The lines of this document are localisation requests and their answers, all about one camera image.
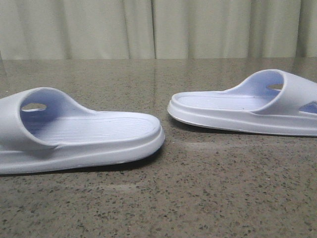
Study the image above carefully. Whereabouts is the light blue slipper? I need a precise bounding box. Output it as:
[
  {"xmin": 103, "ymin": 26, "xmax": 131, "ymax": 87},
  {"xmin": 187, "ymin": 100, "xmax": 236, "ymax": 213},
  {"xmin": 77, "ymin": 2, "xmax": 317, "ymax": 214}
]
[
  {"xmin": 168, "ymin": 69, "xmax": 317, "ymax": 136},
  {"xmin": 0, "ymin": 87, "xmax": 165, "ymax": 174}
]

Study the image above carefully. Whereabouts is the pale green curtain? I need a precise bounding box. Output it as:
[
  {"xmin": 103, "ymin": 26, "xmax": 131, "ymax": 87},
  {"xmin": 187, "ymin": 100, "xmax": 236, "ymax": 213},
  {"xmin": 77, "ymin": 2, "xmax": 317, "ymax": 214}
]
[{"xmin": 0, "ymin": 0, "xmax": 317, "ymax": 60}]

